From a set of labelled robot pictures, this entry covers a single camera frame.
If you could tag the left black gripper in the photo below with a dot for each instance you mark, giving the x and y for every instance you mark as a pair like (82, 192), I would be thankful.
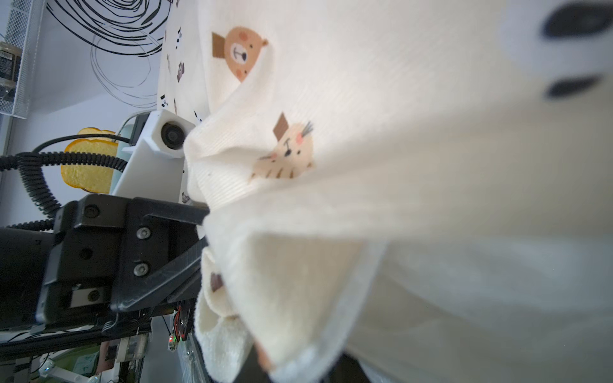
(62, 274)

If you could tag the cream animal-print pillow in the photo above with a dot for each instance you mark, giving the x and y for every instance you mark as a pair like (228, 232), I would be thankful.
(423, 185)

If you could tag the white wire wall shelf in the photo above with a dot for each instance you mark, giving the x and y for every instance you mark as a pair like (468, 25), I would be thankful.
(21, 22)

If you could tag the dark jar in shelf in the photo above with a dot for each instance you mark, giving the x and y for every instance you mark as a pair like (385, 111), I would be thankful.
(11, 58)

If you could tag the right toast slice toy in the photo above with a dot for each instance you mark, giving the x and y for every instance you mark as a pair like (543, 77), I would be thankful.
(88, 175)

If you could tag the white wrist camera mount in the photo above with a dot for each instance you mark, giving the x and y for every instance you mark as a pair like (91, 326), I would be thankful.
(156, 165)

